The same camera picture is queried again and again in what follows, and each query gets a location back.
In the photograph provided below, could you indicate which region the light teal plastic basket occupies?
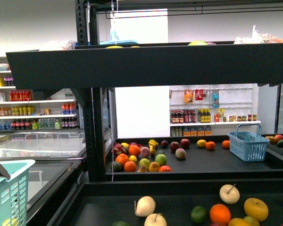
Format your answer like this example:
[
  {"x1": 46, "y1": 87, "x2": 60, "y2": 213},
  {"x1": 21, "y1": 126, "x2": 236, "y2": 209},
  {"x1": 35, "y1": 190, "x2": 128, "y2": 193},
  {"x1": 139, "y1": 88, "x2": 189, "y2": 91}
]
[{"x1": 0, "y1": 160, "x2": 35, "y2": 226}]

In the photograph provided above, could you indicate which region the yellow lemon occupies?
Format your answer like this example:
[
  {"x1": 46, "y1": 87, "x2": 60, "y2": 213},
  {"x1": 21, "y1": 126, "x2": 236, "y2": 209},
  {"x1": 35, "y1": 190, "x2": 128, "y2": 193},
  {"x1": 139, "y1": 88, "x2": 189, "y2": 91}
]
[
  {"x1": 2, "y1": 218, "x2": 19, "y2": 226},
  {"x1": 197, "y1": 139, "x2": 207, "y2": 148}
]

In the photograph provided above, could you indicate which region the white background goods shelf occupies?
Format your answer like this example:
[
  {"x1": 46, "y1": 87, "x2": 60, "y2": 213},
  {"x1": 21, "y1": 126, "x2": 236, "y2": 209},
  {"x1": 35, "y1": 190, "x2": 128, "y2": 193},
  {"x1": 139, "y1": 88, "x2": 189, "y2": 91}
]
[{"x1": 169, "y1": 83, "x2": 260, "y2": 137}]

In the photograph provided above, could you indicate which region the dark red apple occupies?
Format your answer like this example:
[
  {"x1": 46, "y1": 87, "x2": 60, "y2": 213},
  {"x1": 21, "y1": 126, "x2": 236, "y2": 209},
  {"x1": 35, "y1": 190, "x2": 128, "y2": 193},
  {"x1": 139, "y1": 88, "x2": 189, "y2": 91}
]
[{"x1": 170, "y1": 141, "x2": 180, "y2": 153}]

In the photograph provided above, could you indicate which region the peach fruit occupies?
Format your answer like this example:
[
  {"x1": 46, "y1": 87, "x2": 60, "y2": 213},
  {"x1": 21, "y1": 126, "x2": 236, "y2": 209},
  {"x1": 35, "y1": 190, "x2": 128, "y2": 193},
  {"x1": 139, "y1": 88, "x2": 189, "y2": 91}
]
[{"x1": 175, "y1": 148, "x2": 187, "y2": 160}]

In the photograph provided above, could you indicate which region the far orange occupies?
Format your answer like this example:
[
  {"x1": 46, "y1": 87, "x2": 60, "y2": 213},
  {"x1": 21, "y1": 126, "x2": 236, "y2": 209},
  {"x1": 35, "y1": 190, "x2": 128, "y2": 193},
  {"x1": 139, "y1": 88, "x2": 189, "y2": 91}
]
[{"x1": 206, "y1": 141, "x2": 216, "y2": 151}]

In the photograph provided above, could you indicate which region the white pear with stem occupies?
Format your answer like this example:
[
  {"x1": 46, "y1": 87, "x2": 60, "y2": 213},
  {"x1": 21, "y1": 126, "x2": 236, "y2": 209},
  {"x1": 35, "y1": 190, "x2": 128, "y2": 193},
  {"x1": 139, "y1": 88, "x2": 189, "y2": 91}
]
[{"x1": 134, "y1": 196, "x2": 156, "y2": 217}]

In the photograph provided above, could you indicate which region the small blue shopping basket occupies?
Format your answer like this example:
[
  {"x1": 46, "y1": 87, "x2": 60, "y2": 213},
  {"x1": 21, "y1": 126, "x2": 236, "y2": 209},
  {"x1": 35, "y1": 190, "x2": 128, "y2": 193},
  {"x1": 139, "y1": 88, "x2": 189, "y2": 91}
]
[{"x1": 227, "y1": 123, "x2": 270, "y2": 162}]

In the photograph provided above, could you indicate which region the dark green avocado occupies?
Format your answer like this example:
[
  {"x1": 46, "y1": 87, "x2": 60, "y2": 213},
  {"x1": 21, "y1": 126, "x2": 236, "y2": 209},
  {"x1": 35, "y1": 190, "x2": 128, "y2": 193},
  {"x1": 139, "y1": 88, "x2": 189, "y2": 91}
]
[{"x1": 112, "y1": 221, "x2": 130, "y2": 226}]

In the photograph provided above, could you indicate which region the green lime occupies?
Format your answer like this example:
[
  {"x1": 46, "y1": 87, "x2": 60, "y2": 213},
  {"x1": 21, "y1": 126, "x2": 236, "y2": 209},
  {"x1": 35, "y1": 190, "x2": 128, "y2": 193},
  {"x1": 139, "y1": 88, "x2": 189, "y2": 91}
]
[{"x1": 190, "y1": 206, "x2": 207, "y2": 224}]

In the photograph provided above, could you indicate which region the white pear far right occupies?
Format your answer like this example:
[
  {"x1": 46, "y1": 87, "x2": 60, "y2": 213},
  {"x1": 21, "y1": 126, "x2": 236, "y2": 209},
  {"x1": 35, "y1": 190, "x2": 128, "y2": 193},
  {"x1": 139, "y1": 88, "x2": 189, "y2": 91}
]
[{"x1": 219, "y1": 184, "x2": 240, "y2": 204}]

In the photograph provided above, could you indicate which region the round orange fruit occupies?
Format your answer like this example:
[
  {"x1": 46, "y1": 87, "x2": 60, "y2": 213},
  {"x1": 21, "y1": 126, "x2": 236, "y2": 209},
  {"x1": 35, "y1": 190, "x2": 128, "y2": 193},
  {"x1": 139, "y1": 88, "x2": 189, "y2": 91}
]
[{"x1": 209, "y1": 204, "x2": 232, "y2": 226}]

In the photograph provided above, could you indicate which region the yellow orange fruit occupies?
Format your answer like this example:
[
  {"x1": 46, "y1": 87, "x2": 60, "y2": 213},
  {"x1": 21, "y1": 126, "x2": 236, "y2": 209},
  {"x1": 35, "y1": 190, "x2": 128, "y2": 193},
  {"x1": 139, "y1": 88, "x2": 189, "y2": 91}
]
[{"x1": 228, "y1": 218, "x2": 251, "y2": 226}]

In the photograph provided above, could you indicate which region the yellow apple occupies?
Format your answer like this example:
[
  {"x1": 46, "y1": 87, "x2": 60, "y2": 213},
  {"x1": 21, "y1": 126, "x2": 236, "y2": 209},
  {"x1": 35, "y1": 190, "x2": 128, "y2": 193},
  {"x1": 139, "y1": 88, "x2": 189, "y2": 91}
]
[{"x1": 244, "y1": 198, "x2": 269, "y2": 222}]

